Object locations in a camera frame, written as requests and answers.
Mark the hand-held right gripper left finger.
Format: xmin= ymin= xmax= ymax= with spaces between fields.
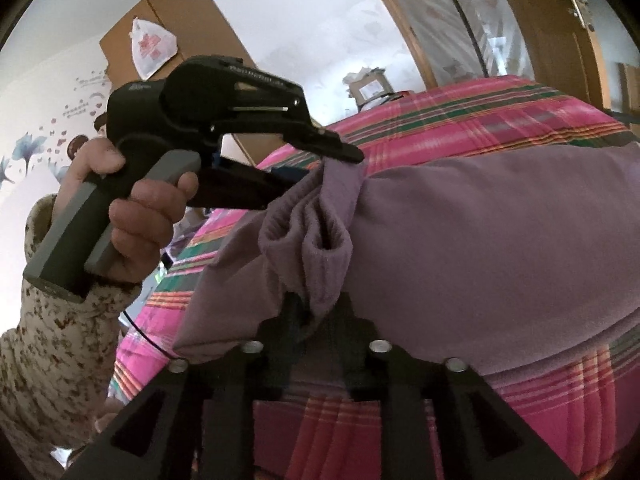
xmin=62 ymin=292 xmax=301 ymax=480

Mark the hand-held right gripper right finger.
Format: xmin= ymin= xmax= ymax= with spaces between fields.
xmin=330 ymin=292 xmax=576 ymax=480

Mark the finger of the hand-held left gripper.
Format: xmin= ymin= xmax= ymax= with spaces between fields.
xmin=189 ymin=155 xmax=312 ymax=211
xmin=280 ymin=121 xmax=366 ymax=164

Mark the purple fleece garment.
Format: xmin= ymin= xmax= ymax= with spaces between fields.
xmin=172 ymin=142 xmax=640 ymax=376

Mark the person's left forearm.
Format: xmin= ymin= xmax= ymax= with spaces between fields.
xmin=0 ymin=195 xmax=143 ymax=461

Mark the person's left hand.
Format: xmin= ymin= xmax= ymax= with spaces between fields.
xmin=52 ymin=137 xmax=201 ymax=286

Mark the white plastic bag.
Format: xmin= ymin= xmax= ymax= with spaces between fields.
xmin=130 ymin=17 xmax=179 ymax=80

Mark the brown cardboard box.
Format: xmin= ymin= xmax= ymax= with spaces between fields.
xmin=342 ymin=66 xmax=391 ymax=108

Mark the wooden wardrobe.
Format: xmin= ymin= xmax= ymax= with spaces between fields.
xmin=99 ymin=0 xmax=291 ymax=166

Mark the pink plaid blanket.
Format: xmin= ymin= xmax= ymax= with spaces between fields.
xmin=107 ymin=74 xmax=640 ymax=480

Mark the translucent door curtain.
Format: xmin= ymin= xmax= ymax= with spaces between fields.
xmin=377 ymin=0 xmax=531 ymax=81

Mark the wooden door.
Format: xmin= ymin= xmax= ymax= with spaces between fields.
xmin=487 ymin=0 xmax=613 ymax=111

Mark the black cable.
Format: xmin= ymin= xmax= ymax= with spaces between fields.
xmin=117 ymin=305 xmax=181 ymax=361

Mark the wooden door frame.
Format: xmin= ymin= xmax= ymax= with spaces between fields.
xmin=356 ymin=0 xmax=436 ymax=88

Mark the cartoon wall sticker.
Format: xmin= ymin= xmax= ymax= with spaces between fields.
xmin=0 ymin=72 xmax=113 ymax=186

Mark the metal door handle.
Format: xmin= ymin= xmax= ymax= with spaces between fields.
xmin=565 ymin=0 xmax=596 ymax=31

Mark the cardboard sheet against wall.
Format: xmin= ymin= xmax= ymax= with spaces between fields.
xmin=617 ymin=62 xmax=640 ymax=111

